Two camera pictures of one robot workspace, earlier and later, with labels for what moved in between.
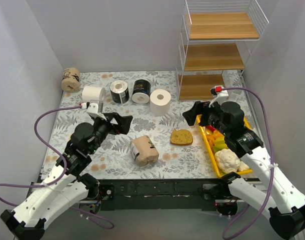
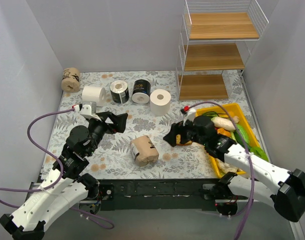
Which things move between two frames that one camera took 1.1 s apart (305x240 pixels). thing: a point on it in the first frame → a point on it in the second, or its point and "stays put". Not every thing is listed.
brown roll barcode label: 143,151 stays put
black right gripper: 203,115 → 182,133
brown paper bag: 71,79 stays put
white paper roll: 160,102 stays put
